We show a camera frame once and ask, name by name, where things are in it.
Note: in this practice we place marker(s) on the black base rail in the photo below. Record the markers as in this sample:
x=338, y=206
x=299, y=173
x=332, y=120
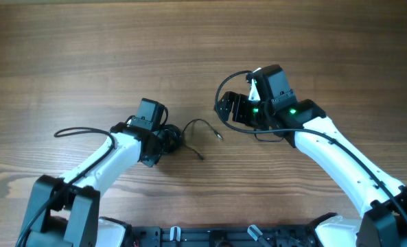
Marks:
x=277, y=236

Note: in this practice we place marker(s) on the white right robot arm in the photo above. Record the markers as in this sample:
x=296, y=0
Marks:
x=271, y=107

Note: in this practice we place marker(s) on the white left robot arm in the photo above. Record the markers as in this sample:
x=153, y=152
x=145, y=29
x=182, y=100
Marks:
x=64, y=210

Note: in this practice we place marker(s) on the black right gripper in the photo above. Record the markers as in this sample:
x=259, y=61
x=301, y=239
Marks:
x=239, y=115

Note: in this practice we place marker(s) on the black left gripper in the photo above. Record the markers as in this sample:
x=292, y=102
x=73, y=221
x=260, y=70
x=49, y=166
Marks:
x=165, y=138

